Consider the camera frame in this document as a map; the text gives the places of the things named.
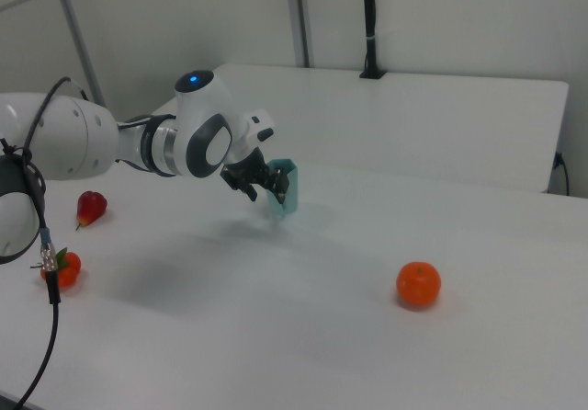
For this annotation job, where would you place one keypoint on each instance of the red tomato with leaf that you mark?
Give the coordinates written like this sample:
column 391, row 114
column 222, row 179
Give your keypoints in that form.
column 70, row 267

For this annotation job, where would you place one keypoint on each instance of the red pear-shaped fruit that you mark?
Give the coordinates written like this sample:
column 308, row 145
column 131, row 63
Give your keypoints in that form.
column 92, row 208

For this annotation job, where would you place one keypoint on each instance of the round orange fruit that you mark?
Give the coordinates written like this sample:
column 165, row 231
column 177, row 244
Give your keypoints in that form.
column 418, row 285

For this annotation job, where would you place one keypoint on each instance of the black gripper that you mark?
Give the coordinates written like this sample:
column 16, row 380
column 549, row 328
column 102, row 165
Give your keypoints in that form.
column 248, row 168

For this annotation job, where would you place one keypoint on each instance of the teal hexagonal mug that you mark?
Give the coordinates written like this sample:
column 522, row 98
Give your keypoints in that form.
column 292, row 189

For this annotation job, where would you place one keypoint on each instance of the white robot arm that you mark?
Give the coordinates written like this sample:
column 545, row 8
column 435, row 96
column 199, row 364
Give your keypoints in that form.
column 69, row 139

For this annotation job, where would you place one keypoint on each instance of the grey partition frame post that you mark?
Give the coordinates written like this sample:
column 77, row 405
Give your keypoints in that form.
column 78, row 33
column 301, row 14

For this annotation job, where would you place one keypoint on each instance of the black camera pole with base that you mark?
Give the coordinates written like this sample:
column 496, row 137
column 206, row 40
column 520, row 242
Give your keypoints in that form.
column 369, row 14

